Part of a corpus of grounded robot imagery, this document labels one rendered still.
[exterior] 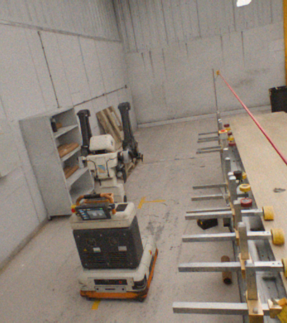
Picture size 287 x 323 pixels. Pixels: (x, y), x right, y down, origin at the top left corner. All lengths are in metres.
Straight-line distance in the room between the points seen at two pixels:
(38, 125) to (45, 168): 0.62
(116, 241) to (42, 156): 2.14
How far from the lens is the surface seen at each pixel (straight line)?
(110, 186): 2.80
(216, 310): 1.34
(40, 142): 4.31
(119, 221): 2.48
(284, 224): 1.94
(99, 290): 2.87
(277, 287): 1.94
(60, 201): 4.52
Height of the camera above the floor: 1.89
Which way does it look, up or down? 17 degrees down
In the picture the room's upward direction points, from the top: 11 degrees counter-clockwise
